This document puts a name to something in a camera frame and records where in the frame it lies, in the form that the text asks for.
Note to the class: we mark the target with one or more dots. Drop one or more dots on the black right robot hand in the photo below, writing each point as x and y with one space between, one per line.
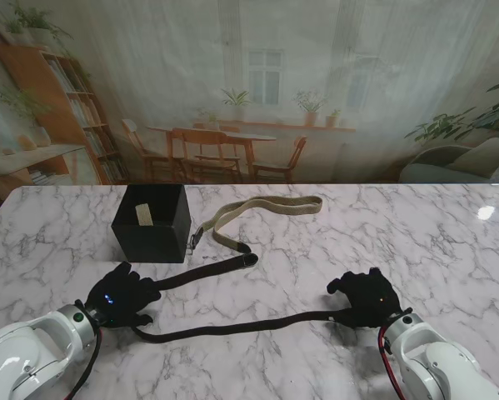
370 300

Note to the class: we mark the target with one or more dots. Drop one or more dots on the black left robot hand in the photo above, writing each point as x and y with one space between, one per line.
120 296

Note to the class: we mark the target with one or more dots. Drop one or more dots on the beige woven belt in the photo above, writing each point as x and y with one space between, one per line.
143 214
274 202

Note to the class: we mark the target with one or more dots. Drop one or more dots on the black belt with silver buckle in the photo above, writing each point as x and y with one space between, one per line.
216 270

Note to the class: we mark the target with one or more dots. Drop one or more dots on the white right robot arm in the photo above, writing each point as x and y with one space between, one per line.
432 362

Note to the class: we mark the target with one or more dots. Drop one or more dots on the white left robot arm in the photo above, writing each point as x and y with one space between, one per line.
28 354

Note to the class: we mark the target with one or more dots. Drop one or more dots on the black belt storage box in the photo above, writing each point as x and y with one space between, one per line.
149 241

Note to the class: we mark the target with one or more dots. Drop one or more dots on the printed room scene backdrop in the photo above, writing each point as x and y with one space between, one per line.
249 83

